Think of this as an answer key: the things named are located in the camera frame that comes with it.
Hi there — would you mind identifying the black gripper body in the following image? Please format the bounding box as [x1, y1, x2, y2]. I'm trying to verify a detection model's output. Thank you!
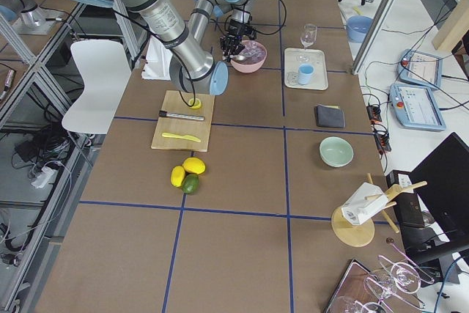
[226, 10, 256, 39]
[220, 34, 245, 62]

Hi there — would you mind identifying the steel ice scoop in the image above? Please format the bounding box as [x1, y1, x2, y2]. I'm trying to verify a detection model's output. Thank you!
[231, 54, 255, 65]

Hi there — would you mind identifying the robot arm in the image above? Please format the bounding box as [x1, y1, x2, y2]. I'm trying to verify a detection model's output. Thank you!
[73, 0, 249, 95]
[189, 0, 256, 43]

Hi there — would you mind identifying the clear ice cubes pile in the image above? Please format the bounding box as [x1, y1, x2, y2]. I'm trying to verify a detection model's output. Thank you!
[241, 41, 266, 64]

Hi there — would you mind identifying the light blue cup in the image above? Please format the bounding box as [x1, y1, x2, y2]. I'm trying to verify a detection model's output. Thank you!
[297, 63, 314, 85]

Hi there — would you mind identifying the pink bowl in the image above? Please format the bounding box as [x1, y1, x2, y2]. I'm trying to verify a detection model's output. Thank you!
[231, 40, 267, 73]

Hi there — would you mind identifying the wooden cutting board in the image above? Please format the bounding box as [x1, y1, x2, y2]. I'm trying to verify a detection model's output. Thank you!
[151, 90, 215, 152]

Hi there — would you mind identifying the lemon half slice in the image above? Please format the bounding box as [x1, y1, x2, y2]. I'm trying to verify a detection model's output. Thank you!
[188, 97, 202, 110]

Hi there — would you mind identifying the clear wine glass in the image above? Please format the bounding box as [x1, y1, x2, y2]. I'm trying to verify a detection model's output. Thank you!
[297, 23, 317, 63]

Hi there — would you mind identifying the cream bear tray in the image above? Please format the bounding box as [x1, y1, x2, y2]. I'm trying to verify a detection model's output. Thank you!
[284, 48, 328, 90]

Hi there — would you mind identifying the steel cylindrical muddler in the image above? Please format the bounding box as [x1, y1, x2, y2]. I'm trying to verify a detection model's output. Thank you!
[158, 110, 205, 121]

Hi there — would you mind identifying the yellow plastic knife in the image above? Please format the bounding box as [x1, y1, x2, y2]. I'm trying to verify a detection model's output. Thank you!
[161, 132, 202, 143]

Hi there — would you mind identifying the grey folded cloth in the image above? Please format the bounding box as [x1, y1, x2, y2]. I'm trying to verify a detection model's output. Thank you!
[314, 105, 345, 128]

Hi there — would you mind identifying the blue bowl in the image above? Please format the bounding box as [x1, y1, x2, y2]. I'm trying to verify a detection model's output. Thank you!
[346, 15, 373, 43]

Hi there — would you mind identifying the yellow lemon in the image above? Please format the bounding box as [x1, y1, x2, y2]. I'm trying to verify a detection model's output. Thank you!
[182, 157, 206, 174]
[170, 166, 186, 188]

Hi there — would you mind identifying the white chair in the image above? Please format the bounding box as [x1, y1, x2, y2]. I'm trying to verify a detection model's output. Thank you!
[62, 40, 131, 134]

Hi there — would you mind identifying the green lime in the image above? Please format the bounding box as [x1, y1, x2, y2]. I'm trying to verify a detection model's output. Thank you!
[181, 174, 199, 194]

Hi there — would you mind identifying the green bowl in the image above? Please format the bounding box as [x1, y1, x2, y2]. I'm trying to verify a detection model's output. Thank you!
[319, 136, 354, 168]

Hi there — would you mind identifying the far teach pendant tablet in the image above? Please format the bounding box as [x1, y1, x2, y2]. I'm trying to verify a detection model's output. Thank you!
[397, 49, 443, 90]

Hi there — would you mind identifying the teach pendant tablet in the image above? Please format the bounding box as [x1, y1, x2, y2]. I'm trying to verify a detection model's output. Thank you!
[389, 84, 446, 131]
[397, 49, 443, 90]

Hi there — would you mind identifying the near teach pendant tablet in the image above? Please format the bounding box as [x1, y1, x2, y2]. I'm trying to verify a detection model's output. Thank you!
[389, 84, 446, 131]

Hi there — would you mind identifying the white carton on stand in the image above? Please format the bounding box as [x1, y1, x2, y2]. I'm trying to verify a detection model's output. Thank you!
[341, 183, 388, 226]

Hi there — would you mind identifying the wooden mug tree stand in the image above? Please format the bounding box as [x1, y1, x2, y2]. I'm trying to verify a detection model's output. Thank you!
[331, 173, 427, 247]

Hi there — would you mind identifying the black monitor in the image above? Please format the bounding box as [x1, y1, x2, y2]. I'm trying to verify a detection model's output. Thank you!
[396, 132, 468, 264]

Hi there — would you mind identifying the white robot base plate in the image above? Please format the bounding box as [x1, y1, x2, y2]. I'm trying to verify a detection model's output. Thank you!
[141, 37, 172, 81]

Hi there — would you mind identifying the aluminium frame post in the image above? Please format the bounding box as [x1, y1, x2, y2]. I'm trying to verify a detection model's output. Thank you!
[351, 0, 396, 75]

